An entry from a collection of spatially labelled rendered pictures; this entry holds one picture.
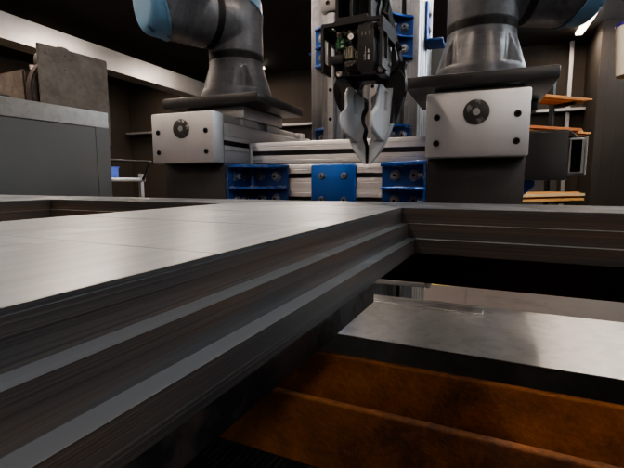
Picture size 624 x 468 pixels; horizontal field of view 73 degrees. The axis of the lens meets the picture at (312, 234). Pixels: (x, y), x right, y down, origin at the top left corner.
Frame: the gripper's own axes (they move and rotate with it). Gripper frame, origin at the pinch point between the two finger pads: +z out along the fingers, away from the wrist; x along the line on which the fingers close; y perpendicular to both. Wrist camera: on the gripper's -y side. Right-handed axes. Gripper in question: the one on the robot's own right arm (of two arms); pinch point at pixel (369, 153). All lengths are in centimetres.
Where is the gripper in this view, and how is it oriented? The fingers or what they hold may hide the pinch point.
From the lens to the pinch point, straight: 55.0
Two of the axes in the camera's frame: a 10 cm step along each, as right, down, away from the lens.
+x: 9.1, 0.5, -4.2
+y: -4.3, 1.2, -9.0
